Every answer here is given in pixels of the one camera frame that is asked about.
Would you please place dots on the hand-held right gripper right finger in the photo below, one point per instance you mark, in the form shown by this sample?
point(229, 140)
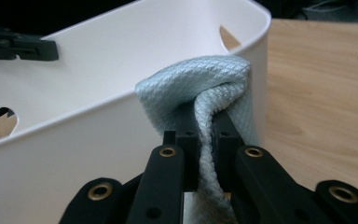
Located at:
point(225, 137)

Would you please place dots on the light blue cloth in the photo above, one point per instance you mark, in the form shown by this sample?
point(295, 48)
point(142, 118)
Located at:
point(192, 74)

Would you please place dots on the white plastic basket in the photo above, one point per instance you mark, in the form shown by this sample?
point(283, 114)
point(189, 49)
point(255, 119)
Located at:
point(74, 155)

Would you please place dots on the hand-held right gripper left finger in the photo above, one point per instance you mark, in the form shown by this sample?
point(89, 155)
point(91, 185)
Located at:
point(189, 133)

